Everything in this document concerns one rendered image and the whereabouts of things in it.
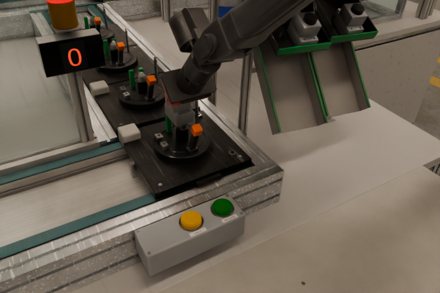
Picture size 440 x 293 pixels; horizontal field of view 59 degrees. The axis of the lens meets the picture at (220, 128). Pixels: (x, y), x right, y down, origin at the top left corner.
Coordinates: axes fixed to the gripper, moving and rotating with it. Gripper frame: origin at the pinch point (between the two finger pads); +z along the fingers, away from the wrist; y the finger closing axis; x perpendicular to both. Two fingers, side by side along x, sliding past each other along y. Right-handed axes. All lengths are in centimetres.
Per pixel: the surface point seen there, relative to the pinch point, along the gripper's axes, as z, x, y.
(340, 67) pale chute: -0.1, 3.1, -47.2
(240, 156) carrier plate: 2.7, 16.6, -10.3
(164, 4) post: 81, -71, -43
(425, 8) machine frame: 47, -27, -164
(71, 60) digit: -1.6, -12.9, 19.2
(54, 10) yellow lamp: -8.7, -20.1, 20.4
